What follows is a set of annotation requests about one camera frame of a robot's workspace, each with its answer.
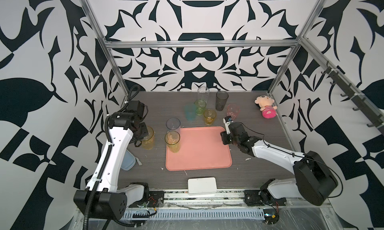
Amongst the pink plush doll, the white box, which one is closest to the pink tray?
the white box

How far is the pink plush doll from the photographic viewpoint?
103 centimetres

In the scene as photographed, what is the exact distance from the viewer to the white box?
0.74 m

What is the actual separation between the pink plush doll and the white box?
567mm

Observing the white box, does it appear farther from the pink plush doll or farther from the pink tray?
the pink plush doll
